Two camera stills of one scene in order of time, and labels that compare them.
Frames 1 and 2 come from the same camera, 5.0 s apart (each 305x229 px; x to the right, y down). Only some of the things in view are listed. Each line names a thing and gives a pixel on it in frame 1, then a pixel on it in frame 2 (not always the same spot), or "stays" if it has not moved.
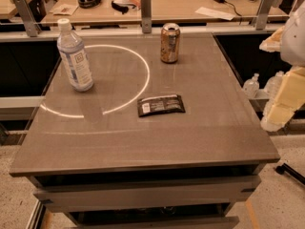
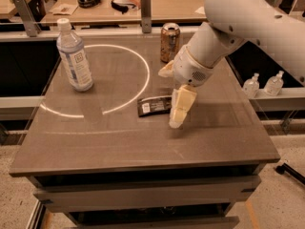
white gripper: (294, 38) to (190, 68)
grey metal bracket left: (31, 25) stays
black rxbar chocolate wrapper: (164, 104) stays
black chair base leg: (285, 168) stays
